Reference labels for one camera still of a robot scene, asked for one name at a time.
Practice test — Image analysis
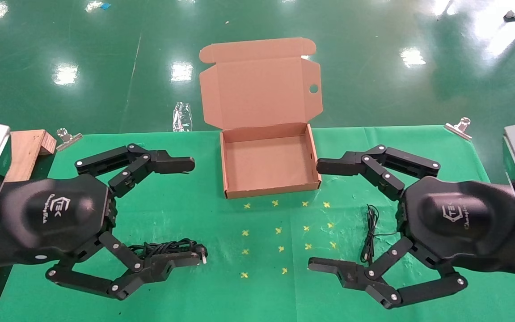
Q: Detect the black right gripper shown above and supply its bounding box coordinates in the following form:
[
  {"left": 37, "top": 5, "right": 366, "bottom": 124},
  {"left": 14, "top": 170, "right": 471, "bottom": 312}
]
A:
[{"left": 307, "top": 144, "right": 515, "bottom": 309}]

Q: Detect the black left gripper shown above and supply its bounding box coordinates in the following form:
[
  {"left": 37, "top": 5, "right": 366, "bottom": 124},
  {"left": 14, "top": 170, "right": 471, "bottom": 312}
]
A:
[{"left": 0, "top": 144, "right": 200, "bottom": 301}]

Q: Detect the black wired computer mouse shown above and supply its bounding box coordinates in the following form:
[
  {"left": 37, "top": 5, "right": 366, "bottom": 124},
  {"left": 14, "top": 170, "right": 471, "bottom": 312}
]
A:
[{"left": 360, "top": 204, "right": 402, "bottom": 264}]

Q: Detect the black data cable with plug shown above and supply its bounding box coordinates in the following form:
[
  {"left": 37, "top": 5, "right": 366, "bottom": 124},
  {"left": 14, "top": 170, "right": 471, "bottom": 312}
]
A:
[{"left": 128, "top": 238, "right": 208, "bottom": 265}]

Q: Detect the open brown cardboard box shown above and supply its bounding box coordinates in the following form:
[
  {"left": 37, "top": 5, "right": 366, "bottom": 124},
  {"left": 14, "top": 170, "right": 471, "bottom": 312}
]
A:
[{"left": 198, "top": 37, "right": 324, "bottom": 199}]

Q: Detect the clear plastic bottle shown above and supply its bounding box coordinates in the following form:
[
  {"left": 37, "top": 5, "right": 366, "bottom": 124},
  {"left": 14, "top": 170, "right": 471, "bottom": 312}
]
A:
[{"left": 172, "top": 102, "right": 194, "bottom": 133}]

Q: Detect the green table cloth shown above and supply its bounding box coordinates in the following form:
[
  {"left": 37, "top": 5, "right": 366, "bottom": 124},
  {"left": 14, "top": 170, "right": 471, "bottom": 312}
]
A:
[{"left": 0, "top": 125, "right": 515, "bottom": 322}]

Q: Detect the metal binder clip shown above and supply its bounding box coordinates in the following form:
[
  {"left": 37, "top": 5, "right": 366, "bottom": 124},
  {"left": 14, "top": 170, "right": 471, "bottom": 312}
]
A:
[
  {"left": 56, "top": 127, "right": 83, "bottom": 152},
  {"left": 444, "top": 117, "right": 473, "bottom": 142}
]

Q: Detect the wooden board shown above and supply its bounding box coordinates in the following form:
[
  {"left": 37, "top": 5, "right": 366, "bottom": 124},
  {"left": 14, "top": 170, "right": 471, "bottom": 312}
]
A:
[{"left": 0, "top": 129, "right": 57, "bottom": 322}]

